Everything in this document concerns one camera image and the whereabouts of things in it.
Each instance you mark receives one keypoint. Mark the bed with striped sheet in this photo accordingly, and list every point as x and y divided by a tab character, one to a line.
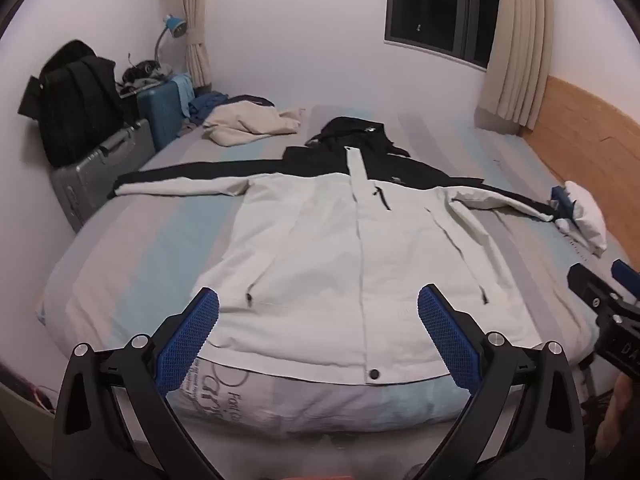
150	240

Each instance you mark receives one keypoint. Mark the blue hard suitcase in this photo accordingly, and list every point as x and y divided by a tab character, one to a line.
162	110

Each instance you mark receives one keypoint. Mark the wooden headboard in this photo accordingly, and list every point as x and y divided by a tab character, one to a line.
590	135

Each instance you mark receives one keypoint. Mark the beige curtain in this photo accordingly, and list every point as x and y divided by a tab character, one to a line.
515	50
197	20

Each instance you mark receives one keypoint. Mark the folded white and blue garment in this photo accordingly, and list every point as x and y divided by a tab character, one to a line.
585	215

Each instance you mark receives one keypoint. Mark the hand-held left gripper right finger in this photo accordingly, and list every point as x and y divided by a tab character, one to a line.
445	330

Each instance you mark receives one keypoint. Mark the pile of dark items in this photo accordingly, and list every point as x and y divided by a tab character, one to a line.
142	74

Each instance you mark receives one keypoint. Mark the person's right hand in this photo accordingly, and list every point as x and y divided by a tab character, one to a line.
620	410

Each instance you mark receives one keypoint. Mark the light blue cloth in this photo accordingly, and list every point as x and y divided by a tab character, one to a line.
184	89

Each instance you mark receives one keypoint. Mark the beige garment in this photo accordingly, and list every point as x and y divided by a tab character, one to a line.
245	122

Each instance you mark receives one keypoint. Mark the white and black jacket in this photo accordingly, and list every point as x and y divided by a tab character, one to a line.
310	240

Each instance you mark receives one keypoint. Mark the grey hard suitcase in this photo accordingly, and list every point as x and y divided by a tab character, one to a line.
100	170

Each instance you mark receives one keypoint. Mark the dark window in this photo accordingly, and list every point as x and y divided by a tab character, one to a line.
435	0

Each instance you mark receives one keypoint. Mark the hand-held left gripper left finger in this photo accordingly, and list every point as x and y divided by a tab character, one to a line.
192	330

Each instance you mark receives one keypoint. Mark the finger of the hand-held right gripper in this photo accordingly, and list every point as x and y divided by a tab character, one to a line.
582	280
625	272

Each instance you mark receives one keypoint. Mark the blue clothes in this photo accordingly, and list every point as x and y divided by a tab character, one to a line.
202	105

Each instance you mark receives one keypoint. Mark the blue desk lamp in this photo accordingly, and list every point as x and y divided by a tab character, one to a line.
175	26

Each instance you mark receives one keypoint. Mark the dark cloth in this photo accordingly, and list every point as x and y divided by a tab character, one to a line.
250	99

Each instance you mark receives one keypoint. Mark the black backpack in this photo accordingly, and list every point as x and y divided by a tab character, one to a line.
75	105

